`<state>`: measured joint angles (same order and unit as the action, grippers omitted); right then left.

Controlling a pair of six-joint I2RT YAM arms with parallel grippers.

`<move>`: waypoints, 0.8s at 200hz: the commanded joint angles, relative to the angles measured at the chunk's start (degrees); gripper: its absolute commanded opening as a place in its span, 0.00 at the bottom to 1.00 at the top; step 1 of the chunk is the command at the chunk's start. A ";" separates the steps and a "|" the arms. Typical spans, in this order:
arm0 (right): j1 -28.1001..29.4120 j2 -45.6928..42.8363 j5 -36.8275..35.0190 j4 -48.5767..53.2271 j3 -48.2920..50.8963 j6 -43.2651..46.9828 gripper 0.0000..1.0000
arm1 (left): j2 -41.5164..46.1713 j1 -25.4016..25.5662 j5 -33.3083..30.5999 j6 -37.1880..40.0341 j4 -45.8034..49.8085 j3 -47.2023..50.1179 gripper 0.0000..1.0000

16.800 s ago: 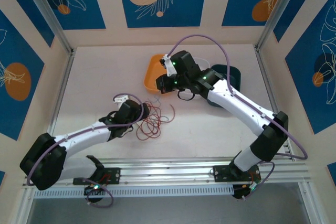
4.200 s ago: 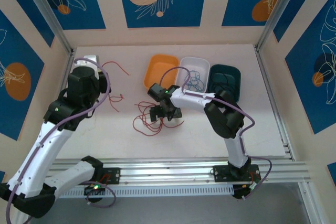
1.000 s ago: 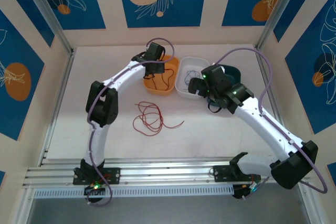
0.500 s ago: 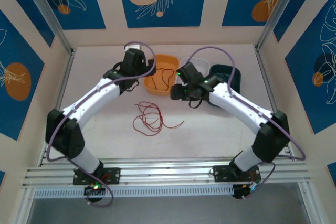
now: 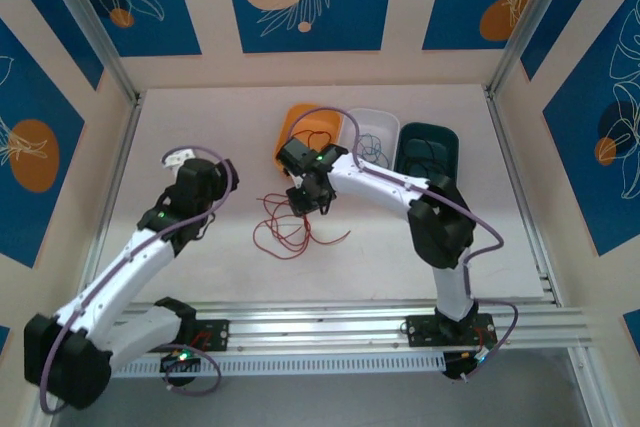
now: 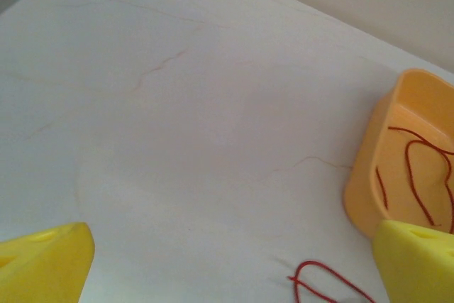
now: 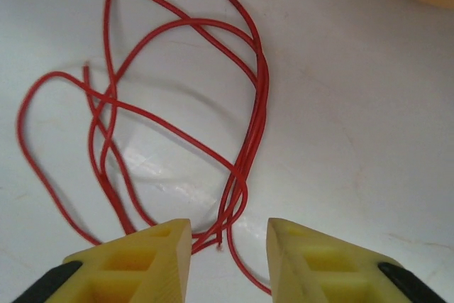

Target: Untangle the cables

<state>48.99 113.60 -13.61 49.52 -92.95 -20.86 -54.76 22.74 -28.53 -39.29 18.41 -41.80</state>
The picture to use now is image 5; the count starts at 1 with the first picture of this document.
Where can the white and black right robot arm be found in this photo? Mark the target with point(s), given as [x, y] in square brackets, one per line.
[380, 182]

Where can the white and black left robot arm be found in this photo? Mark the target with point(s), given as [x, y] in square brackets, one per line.
[115, 277]

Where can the orange plastic bin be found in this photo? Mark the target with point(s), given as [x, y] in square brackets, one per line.
[320, 122]

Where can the white plastic bin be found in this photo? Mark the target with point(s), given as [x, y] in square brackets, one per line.
[380, 122]

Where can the dark teal plastic bin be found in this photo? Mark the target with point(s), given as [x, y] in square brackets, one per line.
[450, 139]

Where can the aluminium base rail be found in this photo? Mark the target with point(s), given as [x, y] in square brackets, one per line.
[325, 327]

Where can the aluminium frame post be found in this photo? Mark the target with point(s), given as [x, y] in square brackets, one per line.
[95, 32]
[530, 22]

